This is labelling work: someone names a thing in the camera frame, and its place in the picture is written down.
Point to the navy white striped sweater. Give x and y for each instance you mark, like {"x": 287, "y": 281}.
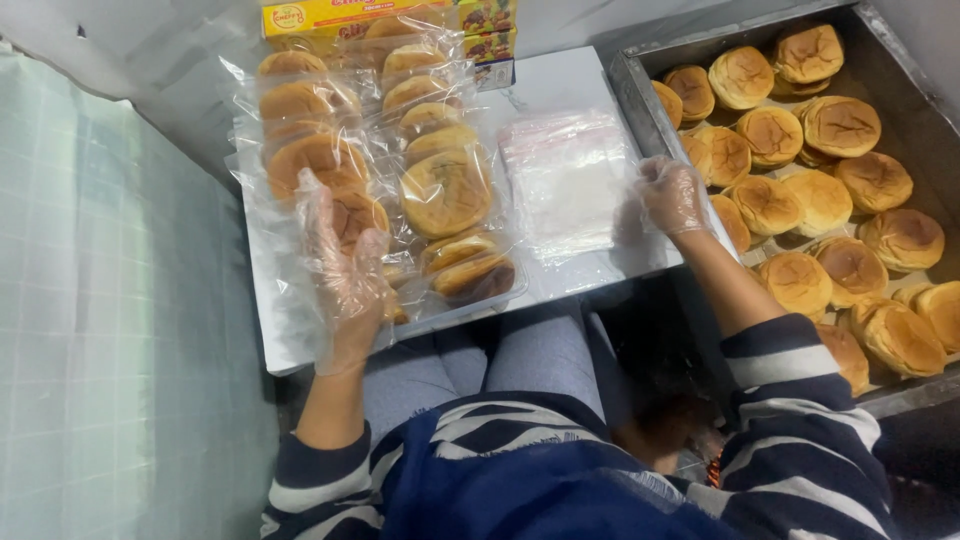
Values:
{"x": 795, "y": 450}

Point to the dark blue scarf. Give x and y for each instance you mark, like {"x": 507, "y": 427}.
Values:
{"x": 525, "y": 487}

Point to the stack of clear zip bags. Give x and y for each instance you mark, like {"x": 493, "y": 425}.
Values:
{"x": 566, "y": 180}

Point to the person's left hand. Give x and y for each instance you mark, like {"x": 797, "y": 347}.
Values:
{"x": 341, "y": 292}

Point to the person's legs in blue jeans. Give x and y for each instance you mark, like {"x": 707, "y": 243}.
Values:
{"x": 517, "y": 360}

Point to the pale green curtain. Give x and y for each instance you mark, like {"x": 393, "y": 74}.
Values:
{"x": 112, "y": 315}

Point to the person's right fingers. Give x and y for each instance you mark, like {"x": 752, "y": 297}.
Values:
{"x": 654, "y": 174}

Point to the single brown bun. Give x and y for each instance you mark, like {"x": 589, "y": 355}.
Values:
{"x": 358, "y": 214}

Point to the grey metal baking tray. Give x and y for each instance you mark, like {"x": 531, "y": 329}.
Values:
{"x": 900, "y": 90}

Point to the pile of unwrapped golden buns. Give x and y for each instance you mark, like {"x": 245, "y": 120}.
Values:
{"x": 817, "y": 202}

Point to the long yellow cling film box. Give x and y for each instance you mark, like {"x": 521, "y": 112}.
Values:
{"x": 330, "y": 15}
{"x": 491, "y": 60}

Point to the rows of clear-bagged buns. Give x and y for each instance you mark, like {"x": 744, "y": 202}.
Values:
{"x": 442, "y": 195}

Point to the person's right hand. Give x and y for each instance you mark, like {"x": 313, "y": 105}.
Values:
{"x": 675, "y": 199}

